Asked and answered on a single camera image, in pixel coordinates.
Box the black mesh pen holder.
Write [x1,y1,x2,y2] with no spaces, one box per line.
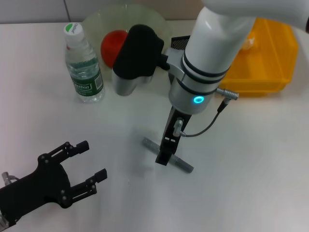
[170,35,192,51]

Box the yellow plastic bin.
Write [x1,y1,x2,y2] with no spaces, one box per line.
[218,18,300,98]

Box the gripper cable with plug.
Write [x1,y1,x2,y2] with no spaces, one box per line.
[173,87,240,138]
[1,171,20,186]

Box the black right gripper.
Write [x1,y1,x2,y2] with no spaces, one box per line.
[155,106,193,167]

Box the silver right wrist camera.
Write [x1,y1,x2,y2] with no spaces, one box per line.
[112,24,169,97]

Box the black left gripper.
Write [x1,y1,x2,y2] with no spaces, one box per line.
[0,140,108,225]

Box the right gripper cable with plug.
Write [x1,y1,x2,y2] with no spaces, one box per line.
[173,87,240,138]

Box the pale green glass fruit bowl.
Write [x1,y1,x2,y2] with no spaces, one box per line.
[81,4,173,82]

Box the clear green-label water bottle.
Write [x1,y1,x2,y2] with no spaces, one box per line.
[63,23,106,103]

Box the grey pen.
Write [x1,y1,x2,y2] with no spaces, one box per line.
[143,137,194,174]

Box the white paper ball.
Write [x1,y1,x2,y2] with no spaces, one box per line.
[241,30,257,51]

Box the left gripper cable with plug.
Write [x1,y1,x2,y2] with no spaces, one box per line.
[1,171,20,186]

